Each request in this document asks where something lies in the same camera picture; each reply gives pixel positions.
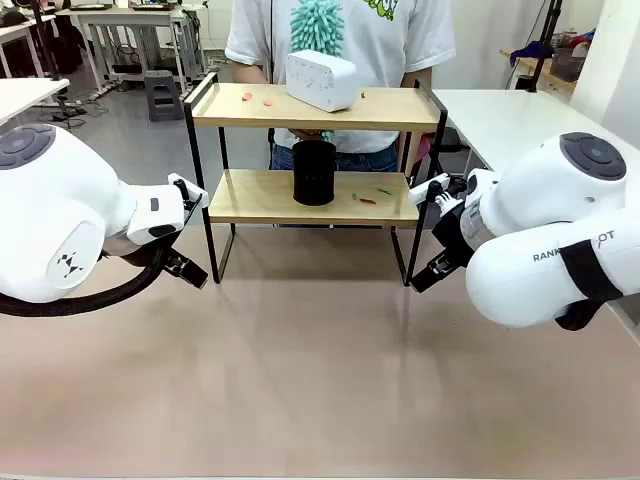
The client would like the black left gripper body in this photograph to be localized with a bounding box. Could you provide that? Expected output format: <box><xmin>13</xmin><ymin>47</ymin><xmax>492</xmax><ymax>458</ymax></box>
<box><xmin>157</xmin><ymin>244</ymin><xmax>184</xmax><ymax>274</ymax></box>

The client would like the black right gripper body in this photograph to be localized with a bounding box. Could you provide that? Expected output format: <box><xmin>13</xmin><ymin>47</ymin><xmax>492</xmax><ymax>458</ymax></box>
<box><xmin>431</xmin><ymin>199</ymin><xmax>474</xmax><ymax>267</ymax></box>

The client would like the teal microfiber duster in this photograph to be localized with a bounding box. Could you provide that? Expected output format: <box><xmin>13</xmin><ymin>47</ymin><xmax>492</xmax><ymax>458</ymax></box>
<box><xmin>288</xmin><ymin>0</ymin><xmax>347</xmax><ymax>145</ymax></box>

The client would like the person right forearm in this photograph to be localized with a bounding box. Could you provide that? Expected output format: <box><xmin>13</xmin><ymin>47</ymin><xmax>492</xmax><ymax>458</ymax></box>
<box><xmin>231</xmin><ymin>59</ymin><xmax>272</xmax><ymax>86</ymax></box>

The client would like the person left forearm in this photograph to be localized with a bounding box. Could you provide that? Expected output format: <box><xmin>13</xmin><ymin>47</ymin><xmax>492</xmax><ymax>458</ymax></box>
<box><xmin>397</xmin><ymin>67</ymin><xmax>433</xmax><ymax>177</ymax></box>

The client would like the large white table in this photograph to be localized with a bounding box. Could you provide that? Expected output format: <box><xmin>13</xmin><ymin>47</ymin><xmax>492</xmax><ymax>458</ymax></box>
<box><xmin>431</xmin><ymin>88</ymin><xmax>640</xmax><ymax>174</ymax></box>

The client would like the black cylindrical container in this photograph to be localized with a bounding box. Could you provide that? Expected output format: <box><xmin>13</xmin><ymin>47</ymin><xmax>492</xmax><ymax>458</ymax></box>
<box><xmin>292</xmin><ymin>140</ymin><xmax>337</xmax><ymax>207</ymax></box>

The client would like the gray plastic step stool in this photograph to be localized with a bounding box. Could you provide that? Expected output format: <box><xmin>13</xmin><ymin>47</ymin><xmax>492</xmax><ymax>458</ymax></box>
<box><xmin>143</xmin><ymin>69</ymin><xmax>186</xmax><ymax>123</ymax></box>

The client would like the wooden desk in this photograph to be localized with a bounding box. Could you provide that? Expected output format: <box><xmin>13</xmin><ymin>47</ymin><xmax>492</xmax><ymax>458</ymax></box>
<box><xmin>499</xmin><ymin>47</ymin><xmax>577</xmax><ymax>92</ymax></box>

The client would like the blue cloth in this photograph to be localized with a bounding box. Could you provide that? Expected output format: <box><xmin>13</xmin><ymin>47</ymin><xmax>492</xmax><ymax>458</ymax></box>
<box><xmin>508</xmin><ymin>41</ymin><xmax>554</xmax><ymax>66</ymax></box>

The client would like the white rectangular box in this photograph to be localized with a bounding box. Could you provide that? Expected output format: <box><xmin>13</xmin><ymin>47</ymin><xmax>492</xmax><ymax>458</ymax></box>
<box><xmin>285</xmin><ymin>49</ymin><xmax>359</xmax><ymax>114</ymax></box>

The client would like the translucent gray storage bin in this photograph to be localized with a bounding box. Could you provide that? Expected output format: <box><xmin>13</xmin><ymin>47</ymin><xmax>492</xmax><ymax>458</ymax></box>
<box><xmin>551</xmin><ymin>46</ymin><xmax>587</xmax><ymax>82</ymax></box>

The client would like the person torso white t-shirt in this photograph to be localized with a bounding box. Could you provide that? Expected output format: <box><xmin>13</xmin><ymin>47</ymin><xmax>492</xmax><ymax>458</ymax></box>
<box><xmin>224</xmin><ymin>0</ymin><xmax>457</xmax><ymax>174</ymax></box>

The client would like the white side table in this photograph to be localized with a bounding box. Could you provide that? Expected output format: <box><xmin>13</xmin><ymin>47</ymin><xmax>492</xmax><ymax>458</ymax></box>
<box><xmin>0</xmin><ymin>77</ymin><xmax>71</xmax><ymax>127</ymax></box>

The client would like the black tripod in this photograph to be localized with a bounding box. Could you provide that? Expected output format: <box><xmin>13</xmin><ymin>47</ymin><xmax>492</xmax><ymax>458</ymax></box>
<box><xmin>528</xmin><ymin>0</ymin><xmax>565</xmax><ymax>92</ymax></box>

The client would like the white desk with metal legs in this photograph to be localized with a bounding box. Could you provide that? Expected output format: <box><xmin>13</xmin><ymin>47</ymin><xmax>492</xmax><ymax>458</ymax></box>
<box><xmin>55</xmin><ymin>0</ymin><xmax>204</xmax><ymax>94</ymax></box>

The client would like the black stand pole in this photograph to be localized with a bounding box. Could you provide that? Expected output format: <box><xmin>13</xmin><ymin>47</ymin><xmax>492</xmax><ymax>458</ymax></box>
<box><xmin>29</xmin><ymin>0</ymin><xmax>69</xmax><ymax>84</ymax></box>

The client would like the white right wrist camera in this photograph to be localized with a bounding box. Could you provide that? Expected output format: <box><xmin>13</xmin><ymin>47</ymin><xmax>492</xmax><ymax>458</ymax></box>
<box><xmin>408</xmin><ymin>173</ymin><xmax>451</xmax><ymax>206</ymax></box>

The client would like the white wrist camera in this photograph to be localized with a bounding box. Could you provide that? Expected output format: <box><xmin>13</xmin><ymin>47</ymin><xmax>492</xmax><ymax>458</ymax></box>
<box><xmin>408</xmin><ymin>173</ymin><xmax>451</xmax><ymax>206</ymax></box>
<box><xmin>167</xmin><ymin>172</ymin><xmax>210</xmax><ymax>207</ymax></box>

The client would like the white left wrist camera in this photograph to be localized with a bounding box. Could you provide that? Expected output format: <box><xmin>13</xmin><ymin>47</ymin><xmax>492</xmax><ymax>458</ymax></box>
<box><xmin>167</xmin><ymin>172</ymin><xmax>210</xmax><ymax>207</ymax></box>

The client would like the black braided cable sleeve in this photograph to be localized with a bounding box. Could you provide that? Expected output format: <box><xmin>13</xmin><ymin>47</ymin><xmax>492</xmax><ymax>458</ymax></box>
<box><xmin>0</xmin><ymin>247</ymin><xmax>169</xmax><ymax>318</ymax></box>

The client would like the black strap on arm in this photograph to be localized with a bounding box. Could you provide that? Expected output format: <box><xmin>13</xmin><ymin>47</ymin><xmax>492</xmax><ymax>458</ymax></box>
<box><xmin>553</xmin><ymin>239</ymin><xmax>624</xmax><ymax>332</ymax></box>

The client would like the two-tier wooden shelf black frame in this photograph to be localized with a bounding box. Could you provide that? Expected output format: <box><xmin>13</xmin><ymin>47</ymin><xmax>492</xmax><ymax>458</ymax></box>
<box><xmin>183</xmin><ymin>72</ymin><xmax>449</xmax><ymax>288</ymax></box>

